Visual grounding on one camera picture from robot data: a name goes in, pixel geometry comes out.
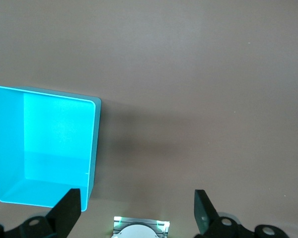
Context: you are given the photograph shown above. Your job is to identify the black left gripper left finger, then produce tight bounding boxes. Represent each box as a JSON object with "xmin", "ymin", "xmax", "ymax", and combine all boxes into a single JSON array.
[{"xmin": 0, "ymin": 188, "xmax": 81, "ymax": 238}]

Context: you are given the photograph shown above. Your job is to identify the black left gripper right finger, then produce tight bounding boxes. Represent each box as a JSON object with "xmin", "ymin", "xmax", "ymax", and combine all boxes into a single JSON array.
[{"xmin": 194, "ymin": 189, "xmax": 289, "ymax": 238}]

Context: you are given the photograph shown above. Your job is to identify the teal plastic bin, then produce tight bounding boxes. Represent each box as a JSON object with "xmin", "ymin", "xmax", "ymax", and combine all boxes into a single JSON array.
[{"xmin": 0, "ymin": 85, "xmax": 102, "ymax": 213}]

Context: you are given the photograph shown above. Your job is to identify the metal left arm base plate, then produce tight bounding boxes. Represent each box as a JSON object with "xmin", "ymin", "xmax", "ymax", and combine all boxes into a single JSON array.
[{"xmin": 112, "ymin": 215, "xmax": 171, "ymax": 238}]

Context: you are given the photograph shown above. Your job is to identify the brown table cover sheet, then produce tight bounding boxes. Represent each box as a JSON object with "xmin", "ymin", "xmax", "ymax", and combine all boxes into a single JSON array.
[{"xmin": 0, "ymin": 0, "xmax": 298, "ymax": 238}]

